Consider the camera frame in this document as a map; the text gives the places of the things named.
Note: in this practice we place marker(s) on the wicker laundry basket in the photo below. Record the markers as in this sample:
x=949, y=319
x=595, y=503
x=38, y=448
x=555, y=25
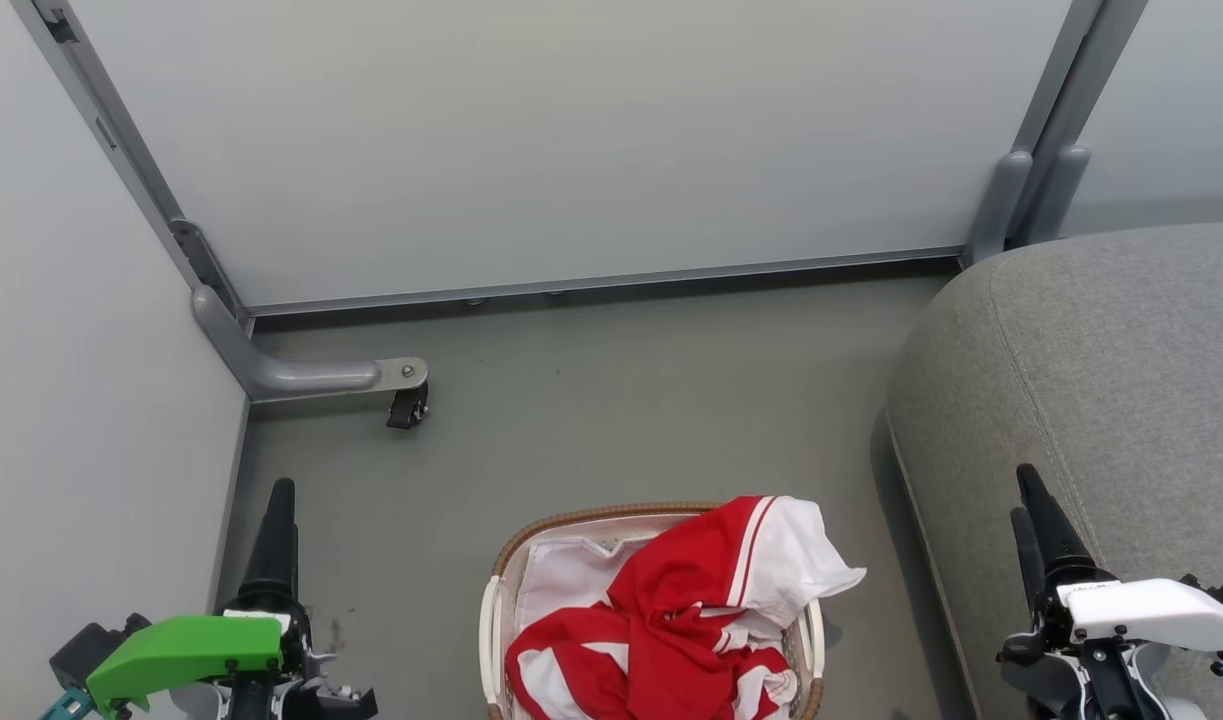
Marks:
x=501, y=580

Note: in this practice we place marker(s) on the grey fabric sofa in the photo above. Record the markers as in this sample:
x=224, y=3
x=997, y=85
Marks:
x=1121, y=380

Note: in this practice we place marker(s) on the teal connector piece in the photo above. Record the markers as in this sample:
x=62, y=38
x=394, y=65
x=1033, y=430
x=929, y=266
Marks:
x=63, y=706

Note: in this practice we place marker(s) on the grey double partition post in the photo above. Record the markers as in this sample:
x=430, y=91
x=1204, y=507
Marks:
x=1056, y=130

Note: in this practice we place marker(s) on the grey partition post with hinge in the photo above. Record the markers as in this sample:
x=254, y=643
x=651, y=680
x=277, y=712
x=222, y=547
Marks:
x=121, y=150

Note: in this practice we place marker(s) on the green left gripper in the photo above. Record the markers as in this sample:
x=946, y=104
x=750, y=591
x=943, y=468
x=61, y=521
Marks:
x=186, y=648

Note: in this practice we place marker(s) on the grey partition bottom rail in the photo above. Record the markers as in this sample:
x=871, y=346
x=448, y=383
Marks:
x=601, y=282

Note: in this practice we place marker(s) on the red and white garment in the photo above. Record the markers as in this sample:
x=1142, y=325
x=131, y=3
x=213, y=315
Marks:
x=671, y=620

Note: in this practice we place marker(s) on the white basket liner cloth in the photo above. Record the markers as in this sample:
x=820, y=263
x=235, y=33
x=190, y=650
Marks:
x=566, y=580

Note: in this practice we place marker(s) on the grey partition support leg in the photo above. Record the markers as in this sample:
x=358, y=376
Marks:
x=301, y=377

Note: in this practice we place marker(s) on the black caster wheel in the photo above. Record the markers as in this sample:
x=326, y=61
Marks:
x=408, y=407

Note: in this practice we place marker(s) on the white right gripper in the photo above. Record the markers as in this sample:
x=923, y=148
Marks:
x=1151, y=610

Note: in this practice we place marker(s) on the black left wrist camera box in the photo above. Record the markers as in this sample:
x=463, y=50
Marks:
x=96, y=645

